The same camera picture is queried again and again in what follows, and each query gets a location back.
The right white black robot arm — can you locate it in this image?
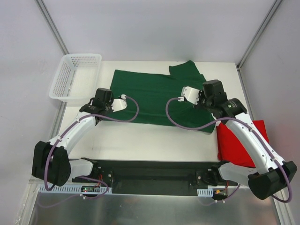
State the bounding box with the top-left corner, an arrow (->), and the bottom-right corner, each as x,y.
188,80 -> 297,203

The left white cable duct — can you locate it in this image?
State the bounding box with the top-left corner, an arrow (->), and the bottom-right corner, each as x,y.
39,185 -> 113,195

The aluminium front rail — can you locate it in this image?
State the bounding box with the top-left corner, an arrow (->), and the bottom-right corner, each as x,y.
29,165 -> 282,188

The right white cable duct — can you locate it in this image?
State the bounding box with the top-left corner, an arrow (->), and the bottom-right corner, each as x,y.
197,188 -> 214,197

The right aluminium frame post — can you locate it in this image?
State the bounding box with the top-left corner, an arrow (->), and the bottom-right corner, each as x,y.
236,0 -> 284,71

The green t shirt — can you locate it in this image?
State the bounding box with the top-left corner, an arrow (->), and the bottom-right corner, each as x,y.
108,60 -> 214,128

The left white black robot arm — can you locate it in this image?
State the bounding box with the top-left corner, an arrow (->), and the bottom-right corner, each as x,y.
32,88 -> 113,191

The white cable duct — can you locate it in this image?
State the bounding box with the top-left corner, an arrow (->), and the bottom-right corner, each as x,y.
39,185 -> 113,195
197,188 -> 214,197

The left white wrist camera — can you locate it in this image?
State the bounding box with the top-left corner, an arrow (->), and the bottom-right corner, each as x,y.
111,94 -> 127,112

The red folded t shirt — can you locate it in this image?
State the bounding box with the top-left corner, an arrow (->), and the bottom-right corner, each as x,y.
216,123 -> 255,168

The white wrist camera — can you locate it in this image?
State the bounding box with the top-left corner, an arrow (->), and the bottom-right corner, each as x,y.
111,94 -> 127,112
178,86 -> 200,105

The aluminium frame post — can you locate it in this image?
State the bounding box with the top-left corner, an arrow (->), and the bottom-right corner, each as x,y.
34,0 -> 69,55
236,0 -> 284,71

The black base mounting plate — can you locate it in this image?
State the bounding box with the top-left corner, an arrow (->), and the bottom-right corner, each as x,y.
70,157 -> 249,195

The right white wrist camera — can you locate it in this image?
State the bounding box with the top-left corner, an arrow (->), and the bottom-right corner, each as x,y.
178,86 -> 200,105

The left aluminium frame post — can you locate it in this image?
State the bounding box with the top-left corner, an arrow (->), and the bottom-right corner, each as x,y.
34,0 -> 69,55

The white plastic mesh basket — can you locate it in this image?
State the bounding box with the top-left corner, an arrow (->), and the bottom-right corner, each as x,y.
49,53 -> 102,103

